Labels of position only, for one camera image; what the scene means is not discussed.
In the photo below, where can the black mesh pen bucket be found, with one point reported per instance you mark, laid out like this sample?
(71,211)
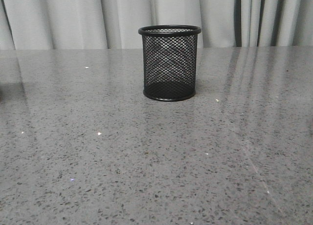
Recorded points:
(169,61)

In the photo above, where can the grey pleated curtain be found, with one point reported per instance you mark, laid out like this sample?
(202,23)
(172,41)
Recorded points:
(100,24)

